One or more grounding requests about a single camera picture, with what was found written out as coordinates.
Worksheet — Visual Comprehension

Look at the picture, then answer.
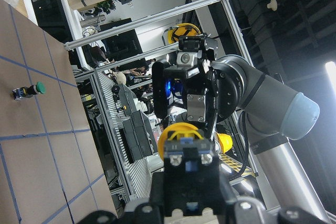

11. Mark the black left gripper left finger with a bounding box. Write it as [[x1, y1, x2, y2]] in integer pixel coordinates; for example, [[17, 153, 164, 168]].
[[79, 172, 165, 223]]

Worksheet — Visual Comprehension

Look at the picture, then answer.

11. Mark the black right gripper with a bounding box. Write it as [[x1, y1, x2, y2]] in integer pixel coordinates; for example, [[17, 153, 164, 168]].
[[152, 35, 218, 140]]

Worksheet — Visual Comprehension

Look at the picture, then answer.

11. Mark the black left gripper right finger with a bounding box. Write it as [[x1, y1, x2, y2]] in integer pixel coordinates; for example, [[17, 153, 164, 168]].
[[217, 166, 324, 223]]

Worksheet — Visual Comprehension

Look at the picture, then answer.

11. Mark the yellow push button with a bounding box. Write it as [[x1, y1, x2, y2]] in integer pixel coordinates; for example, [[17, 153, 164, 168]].
[[157, 122, 221, 219]]

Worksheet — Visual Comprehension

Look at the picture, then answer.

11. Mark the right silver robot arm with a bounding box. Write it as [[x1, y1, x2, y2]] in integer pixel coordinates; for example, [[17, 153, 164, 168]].
[[146, 35, 330, 223]]

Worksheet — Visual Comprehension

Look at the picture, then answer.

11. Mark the green push button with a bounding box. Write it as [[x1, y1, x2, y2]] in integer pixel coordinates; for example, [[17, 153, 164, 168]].
[[12, 81, 46, 101]]

